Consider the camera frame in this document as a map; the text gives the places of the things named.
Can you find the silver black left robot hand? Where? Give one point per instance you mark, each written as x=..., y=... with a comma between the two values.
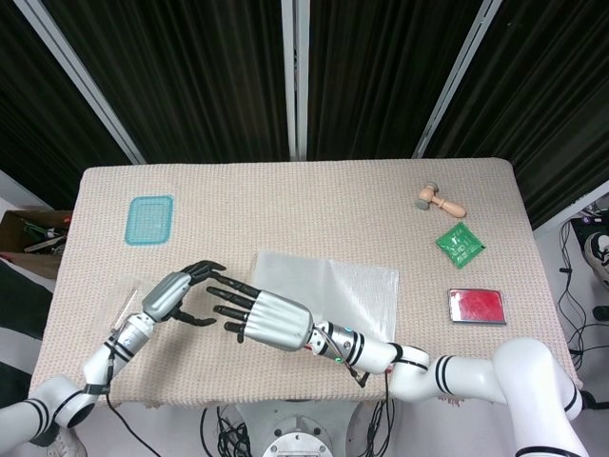
x=164, y=295

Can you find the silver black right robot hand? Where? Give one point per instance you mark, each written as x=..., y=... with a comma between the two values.
x=280, y=323

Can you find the clear plastic bag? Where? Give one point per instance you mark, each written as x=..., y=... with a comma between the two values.
x=352, y=285

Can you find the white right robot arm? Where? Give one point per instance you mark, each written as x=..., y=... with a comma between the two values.
x=476, y=376

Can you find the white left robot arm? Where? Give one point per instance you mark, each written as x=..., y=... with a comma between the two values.
x=100, y=362

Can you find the clear plastic container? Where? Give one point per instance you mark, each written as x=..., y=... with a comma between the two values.
x=128, y=304

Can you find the teal plastic lid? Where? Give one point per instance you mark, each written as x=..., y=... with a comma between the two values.
x=149, y=220

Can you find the beige waffle table cloth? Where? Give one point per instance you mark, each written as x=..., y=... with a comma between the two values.
x=309, y=204

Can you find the cardboard box with tools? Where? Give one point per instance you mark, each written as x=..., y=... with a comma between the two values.
x=28, y=257

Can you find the black fabric item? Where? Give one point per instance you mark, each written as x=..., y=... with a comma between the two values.
x=19, y=300

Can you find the green foil packet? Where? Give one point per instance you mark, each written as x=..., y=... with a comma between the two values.
x=459, y=244

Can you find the red flat tin box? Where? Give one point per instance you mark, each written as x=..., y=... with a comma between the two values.
x=477, y=306

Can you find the small wooden mallet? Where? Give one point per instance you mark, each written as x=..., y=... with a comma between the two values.
x=445, y=204

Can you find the black curtain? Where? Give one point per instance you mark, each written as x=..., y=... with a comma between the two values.
x=190, y=71

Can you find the black white sneaker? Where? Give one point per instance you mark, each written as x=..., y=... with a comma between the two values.
x=598, y=254

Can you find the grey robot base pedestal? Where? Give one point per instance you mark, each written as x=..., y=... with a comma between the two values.
x=297, y=433

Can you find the aluminium frame post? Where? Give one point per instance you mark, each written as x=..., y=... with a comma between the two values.
x=457, y=76
x=85, y=85
x=295, y=76

